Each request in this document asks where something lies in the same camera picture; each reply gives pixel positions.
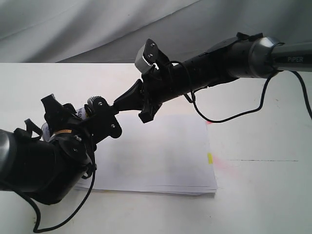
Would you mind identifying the white paper stack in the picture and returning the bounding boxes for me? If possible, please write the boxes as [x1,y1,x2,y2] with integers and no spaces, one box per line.
[73,114,218,196]

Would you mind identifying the yellow tape piece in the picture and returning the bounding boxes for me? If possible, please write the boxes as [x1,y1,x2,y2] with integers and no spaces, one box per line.
[207,153,213,164]

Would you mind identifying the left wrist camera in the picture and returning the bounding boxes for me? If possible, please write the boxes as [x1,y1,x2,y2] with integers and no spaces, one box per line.
[82,96,122,144]

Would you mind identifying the white backdrop cloth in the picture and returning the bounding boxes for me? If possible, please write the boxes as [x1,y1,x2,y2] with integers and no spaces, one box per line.
[0,0,312,63]

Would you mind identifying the black camera cable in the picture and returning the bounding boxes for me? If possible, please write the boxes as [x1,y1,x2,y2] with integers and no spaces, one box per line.
[170,41,312,123]
[14,117,98,232]

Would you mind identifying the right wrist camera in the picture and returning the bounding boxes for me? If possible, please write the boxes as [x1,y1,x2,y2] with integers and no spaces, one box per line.
[135,39,170,75]

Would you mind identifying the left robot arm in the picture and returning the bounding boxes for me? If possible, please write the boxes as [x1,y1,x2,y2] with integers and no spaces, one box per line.
[0,95,96,205]

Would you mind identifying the black right camera cable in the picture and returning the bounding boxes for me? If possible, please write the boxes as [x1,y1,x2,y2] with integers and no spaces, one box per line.
[170,41,312,123]

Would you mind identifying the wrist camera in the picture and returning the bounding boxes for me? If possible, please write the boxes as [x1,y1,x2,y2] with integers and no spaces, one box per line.
[135,39,170,75]
[82,96,122,144]

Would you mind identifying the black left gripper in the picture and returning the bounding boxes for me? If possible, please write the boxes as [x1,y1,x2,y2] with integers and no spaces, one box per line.
[41,94,97,204]

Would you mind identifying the black left camera cable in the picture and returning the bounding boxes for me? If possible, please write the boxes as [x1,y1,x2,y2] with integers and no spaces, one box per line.
[14,117,98,232]

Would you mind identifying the white dotted spray can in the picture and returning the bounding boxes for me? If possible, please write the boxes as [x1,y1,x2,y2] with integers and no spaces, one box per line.
[42,103,92,142]

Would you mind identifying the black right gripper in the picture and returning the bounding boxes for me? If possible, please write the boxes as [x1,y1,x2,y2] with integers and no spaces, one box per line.
[113,60,188,123]

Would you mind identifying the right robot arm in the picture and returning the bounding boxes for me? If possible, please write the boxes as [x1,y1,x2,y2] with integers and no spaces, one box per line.
[113,33,312,122]

